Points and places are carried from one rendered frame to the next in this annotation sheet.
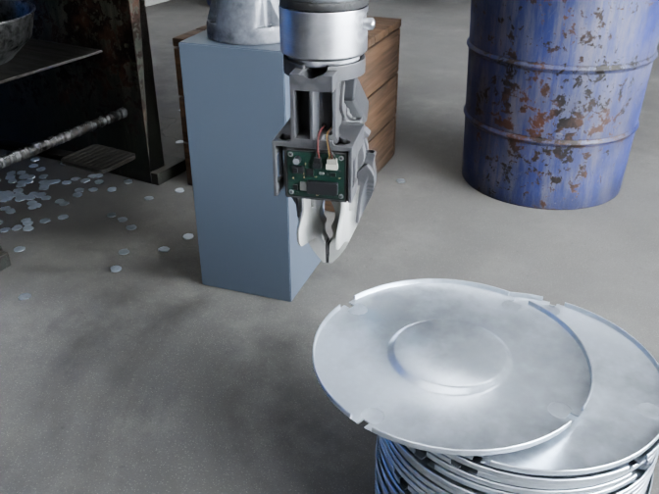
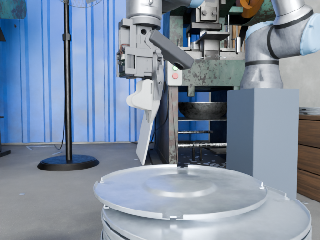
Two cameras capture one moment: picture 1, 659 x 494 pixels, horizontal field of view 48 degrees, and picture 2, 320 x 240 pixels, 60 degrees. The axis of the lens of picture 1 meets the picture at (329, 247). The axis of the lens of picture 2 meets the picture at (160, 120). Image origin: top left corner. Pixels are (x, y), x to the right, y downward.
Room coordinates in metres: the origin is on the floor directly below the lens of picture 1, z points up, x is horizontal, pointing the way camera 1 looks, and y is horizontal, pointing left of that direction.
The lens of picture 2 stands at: (0.32, -0.50, 0.39)
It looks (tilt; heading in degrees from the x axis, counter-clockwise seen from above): 3 degrees down; 54
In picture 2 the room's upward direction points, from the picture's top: straight up
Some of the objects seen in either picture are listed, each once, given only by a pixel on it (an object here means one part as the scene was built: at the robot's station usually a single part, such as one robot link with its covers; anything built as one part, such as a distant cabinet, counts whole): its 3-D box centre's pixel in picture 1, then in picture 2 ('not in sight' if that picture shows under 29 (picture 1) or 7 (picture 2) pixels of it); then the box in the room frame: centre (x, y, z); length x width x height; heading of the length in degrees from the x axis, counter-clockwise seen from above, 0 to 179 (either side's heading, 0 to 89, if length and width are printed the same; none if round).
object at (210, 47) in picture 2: not in sight; (211, 48); (1.50, 0.64, 0.72); 0.25 x 0.14 x 0.14; 61
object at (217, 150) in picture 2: (21, 147); (208, 147); (1.52, 0.68, 0.14); 0.59 x 0.10 x 0.05; 61
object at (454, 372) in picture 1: (449, 353); (178, 184); (0.62, -0.13, 0.25); 0.29 x 0.29 x 0.01
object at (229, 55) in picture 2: not in sight; (203, 60); (1.58, 0.79, 0.68); 0.45 x 0.30 x 0.06; 151
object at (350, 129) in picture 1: (323, 125); (140, 50); (0.63, 0.01, 0.51); 0.09 x 0.08 x 0.12; 168
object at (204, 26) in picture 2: not in sight; (203, 31); (1.58, 0.80, 0.86); 0.20 x 0.16 x 0.05; 151
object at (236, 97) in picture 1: (260, 161); (259, 150); (1.22, 0.12, 0.23); 0.18 x 0.18 x 0.45; 70
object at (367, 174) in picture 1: (350, 178); (155, 79); (0.65, -0.02, 0.45); 0.05 x 0.02 x 0.09; 78
